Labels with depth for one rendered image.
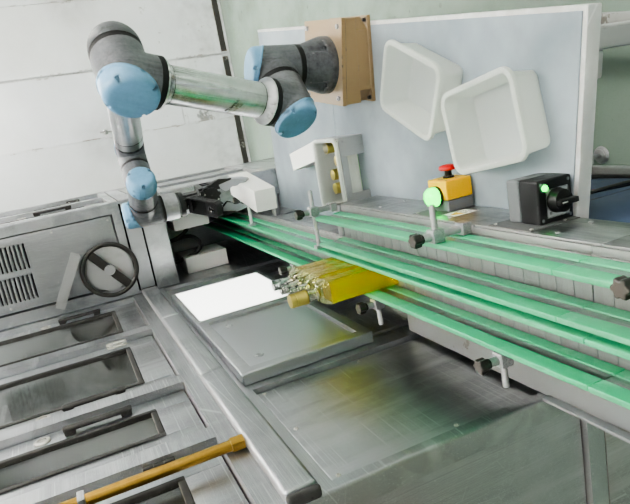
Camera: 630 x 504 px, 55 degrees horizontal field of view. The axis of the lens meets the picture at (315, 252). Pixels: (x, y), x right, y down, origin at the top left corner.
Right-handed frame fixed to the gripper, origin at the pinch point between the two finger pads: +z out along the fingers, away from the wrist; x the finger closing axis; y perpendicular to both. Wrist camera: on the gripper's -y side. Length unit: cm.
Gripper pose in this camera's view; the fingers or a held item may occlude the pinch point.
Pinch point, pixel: (247, 191)
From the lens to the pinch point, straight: 178.3
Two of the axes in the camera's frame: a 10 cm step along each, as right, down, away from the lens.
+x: 1.1, 9.2, 3.7
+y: -4.2, -2.9, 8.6
